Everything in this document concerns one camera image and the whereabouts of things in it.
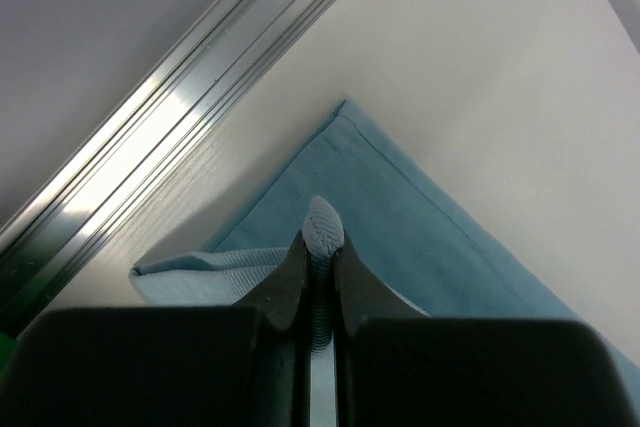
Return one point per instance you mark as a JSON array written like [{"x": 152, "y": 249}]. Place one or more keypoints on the light blue trousers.
[{"x": 350, "y": 175}]

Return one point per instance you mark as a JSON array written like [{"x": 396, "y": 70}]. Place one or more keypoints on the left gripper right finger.
[{"x": 398, "y": 367}]

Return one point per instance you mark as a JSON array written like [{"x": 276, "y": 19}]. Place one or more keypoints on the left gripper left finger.
[{"x": 247, "y": 364}]

